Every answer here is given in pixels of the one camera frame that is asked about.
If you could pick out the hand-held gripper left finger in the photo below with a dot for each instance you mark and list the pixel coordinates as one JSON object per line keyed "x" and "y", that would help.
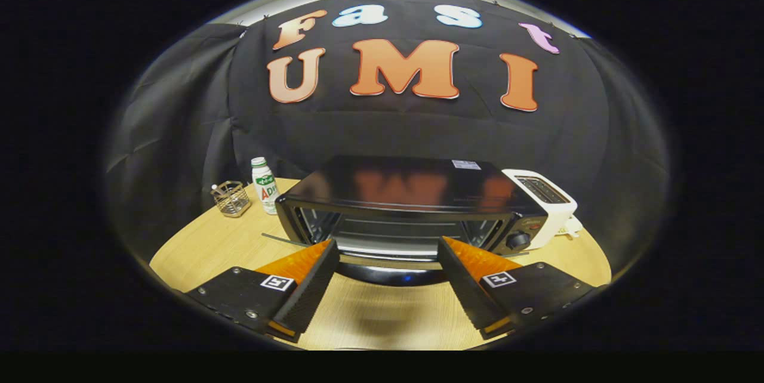
{"x": 310, "y": 293}

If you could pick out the black toaster oven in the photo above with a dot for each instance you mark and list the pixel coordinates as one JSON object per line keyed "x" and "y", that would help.
{"x": 412, "y": 183}

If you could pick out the white pop-up toaster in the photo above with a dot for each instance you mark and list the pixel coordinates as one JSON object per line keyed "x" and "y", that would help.
{"x": 558, "y": 216}

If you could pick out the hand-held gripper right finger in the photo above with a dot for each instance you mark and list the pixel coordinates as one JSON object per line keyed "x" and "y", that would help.
{"x": 468, "y": 296}

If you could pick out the white bottle with green label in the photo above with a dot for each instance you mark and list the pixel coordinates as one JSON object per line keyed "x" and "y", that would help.
{"x": 265, "y": 189}

